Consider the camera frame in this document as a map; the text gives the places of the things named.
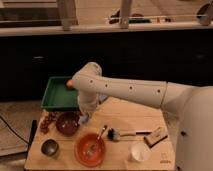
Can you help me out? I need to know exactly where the brown grape bunch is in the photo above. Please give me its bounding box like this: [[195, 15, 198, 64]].
[[40, 112, 57, 134]]

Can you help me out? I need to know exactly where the white cup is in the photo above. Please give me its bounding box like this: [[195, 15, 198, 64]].
[[129, 142, 150, 163]]

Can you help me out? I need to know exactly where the green plastic tray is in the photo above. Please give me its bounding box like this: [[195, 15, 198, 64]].
[[41, 76, 78, 111]]

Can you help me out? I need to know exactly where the blue sponge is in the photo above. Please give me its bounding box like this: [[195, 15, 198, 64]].
[[99, 95, 108, 102]]

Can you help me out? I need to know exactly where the orange bowl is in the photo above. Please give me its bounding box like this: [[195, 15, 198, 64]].
[[75, 133, 106, 167]]

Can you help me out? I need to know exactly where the small metal cup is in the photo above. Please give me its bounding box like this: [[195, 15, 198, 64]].
[[41, 139, 59, 157]]

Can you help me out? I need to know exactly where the black cable left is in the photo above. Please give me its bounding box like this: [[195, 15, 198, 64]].
[[0, 114, 31, 146]]

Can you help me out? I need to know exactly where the wooden block with black strip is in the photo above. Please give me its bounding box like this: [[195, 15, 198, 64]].
[[144, 127, 168, 148]]

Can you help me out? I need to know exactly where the black dish brush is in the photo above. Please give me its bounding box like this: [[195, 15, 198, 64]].
[[107, 128, 150, 141]]

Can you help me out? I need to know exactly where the grey-blue towel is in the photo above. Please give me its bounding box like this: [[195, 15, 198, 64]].
[[78, 114, 90, 125]]

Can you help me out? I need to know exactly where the orange fruit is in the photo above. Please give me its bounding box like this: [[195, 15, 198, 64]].
[[66, 79, 74, 90]]

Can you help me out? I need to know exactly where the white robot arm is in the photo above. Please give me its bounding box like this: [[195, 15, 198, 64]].
[[72, 62, 213, 171]]

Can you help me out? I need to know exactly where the purple bowl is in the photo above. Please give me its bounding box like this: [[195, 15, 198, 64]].
[[56, 112, 79, 136]]

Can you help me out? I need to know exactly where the metal spoon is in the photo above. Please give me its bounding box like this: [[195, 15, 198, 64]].
[[87, 125, 108, 156]]

